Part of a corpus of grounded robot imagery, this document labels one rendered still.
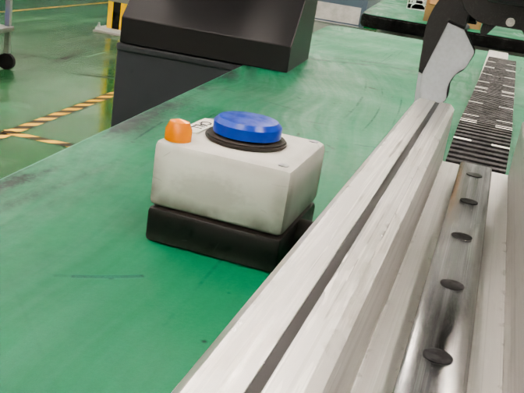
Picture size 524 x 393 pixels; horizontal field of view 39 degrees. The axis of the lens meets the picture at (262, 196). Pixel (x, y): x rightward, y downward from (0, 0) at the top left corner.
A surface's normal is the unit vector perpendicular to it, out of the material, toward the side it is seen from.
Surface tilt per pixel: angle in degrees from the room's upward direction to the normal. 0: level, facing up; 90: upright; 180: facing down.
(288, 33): 46
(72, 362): 0
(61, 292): 0
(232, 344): 0
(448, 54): 90
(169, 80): 90
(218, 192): 90
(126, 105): 90
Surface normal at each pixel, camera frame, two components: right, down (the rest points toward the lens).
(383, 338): 0.15, -0.94
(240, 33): -0.07, -0.45
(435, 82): -0.31, 0.26
